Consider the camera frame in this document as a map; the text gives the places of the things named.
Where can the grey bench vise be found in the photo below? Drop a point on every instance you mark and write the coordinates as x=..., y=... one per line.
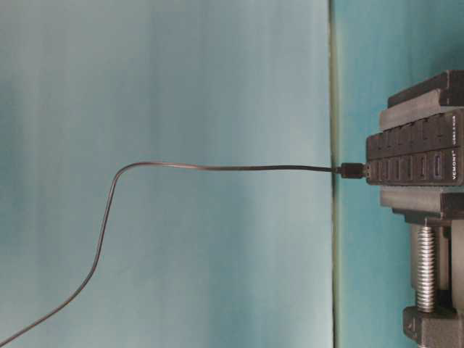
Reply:
x=435, y=216

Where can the black multiport USB hub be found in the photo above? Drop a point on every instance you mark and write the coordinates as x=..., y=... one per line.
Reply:
x=427, y=152

